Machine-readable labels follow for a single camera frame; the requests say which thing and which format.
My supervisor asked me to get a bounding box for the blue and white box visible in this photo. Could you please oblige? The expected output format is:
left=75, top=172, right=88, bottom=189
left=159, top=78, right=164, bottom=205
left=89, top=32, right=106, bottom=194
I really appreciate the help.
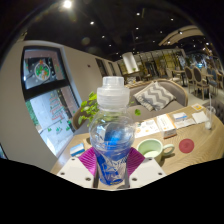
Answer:
left=69, top=143, right=86, bottom=158

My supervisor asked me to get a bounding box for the decorated dark-framed window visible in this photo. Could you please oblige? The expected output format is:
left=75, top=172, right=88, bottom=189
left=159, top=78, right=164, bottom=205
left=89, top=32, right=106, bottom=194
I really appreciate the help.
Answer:
left=20, top=46, right=83, bottom=158

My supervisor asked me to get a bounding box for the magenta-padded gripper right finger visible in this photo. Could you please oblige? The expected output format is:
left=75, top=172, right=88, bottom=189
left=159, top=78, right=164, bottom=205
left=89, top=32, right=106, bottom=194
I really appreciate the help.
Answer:
left=126, top=147, right=167, bottom=189

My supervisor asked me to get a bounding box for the grey chevron cushion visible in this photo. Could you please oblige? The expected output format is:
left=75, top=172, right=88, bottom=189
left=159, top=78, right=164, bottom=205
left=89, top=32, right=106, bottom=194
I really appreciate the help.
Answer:
left=133, top=80, right=177, bottom=112

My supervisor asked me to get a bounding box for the clear blue-labelled water bottle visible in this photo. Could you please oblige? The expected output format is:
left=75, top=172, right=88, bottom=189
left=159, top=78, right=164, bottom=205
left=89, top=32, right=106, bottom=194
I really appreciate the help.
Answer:
left=88, top=76, right=136, bottom=187

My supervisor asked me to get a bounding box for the green potted plant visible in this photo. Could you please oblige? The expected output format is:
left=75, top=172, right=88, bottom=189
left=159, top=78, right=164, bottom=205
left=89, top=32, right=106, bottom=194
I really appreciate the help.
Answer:
left=78, top=91, right=142, bottom=127

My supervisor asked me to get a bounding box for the small yellow card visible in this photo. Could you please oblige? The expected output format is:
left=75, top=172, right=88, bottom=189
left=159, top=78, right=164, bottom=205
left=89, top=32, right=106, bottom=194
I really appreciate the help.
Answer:
left=190, top=103, right=205, bottom=112

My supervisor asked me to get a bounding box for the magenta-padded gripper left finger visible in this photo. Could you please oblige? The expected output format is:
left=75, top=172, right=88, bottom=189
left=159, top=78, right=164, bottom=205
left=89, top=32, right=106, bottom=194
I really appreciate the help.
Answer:
left=57, top=147, right=100, bottom=189

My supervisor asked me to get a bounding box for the group of dining chairs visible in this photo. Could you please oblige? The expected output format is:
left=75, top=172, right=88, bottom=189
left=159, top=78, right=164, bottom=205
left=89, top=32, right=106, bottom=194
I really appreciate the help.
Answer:
left=164, top=64, right=224, bottom=101

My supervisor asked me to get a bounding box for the group of ceiling lights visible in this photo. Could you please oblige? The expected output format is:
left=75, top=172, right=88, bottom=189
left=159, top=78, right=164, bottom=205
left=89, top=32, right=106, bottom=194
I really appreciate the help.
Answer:
left=61, top=0, right=214, bottom=49

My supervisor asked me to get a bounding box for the white paper napkin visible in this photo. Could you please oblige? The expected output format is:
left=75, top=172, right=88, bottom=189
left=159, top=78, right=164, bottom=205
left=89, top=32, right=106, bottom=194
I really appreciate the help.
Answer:
left=191, top=110, right=209, bottom=125

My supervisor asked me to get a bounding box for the white round column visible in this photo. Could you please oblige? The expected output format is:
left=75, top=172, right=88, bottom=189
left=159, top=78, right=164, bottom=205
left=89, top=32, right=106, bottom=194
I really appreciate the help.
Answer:
left=121, top=51, right=139, bottom=74

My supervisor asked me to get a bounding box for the white and orange box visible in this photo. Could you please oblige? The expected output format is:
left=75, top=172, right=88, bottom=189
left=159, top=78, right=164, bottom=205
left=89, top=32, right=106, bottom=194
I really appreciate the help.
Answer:
left=156, top=113, right=178, bottom=139

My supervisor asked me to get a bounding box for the pale green mug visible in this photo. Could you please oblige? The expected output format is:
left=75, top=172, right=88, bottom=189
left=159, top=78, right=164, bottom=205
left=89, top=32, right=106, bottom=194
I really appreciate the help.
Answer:
left=136, top=138, right=175, bottom=163

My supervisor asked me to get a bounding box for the dark grey tufted chair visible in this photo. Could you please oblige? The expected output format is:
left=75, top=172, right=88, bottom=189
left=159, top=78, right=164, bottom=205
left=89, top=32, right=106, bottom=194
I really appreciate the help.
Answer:
left=203, top=99, right=224, bottom=124

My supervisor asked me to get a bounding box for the clear drinking glass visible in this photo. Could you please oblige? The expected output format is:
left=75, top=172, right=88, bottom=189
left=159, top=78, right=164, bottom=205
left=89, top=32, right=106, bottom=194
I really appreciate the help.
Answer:
left=204, top=96, right=218, bottom=131

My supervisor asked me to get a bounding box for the flat round red coaster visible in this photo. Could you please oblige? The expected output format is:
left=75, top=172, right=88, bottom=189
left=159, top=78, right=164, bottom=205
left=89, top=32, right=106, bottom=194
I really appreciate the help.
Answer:
left=178, top=138, right=195, bottom=154

